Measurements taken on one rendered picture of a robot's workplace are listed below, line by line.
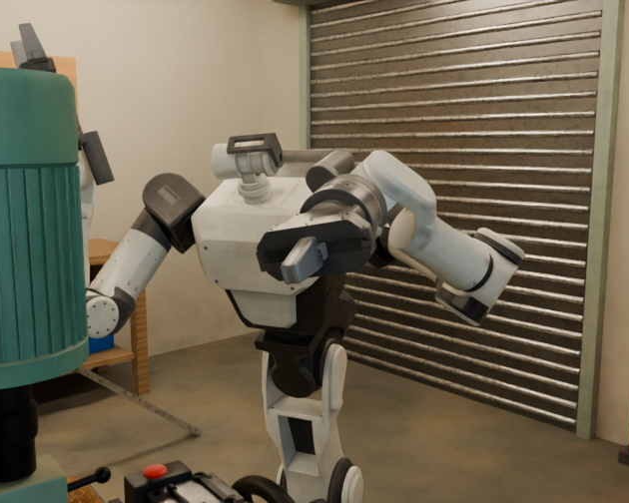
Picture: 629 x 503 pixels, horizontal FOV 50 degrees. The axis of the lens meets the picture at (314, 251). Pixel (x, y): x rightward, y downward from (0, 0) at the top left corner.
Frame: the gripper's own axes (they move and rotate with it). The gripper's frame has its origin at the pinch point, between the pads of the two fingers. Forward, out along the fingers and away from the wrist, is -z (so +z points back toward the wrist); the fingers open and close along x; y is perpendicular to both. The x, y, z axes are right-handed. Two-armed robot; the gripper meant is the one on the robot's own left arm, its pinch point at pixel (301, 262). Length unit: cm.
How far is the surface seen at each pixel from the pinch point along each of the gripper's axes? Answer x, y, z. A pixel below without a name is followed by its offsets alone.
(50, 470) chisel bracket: 33.7, -18.1, -7.4
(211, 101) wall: 209, 4, 375
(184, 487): 26.2, -29.2, 4.0
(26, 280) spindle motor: 25.0, 4.8, -8.6
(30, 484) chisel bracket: 33.5, -17.5, -10.5
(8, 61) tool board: 262, 56, 259
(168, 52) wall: 217, 42, 353
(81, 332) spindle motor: 25.6, -3.3, -3.7
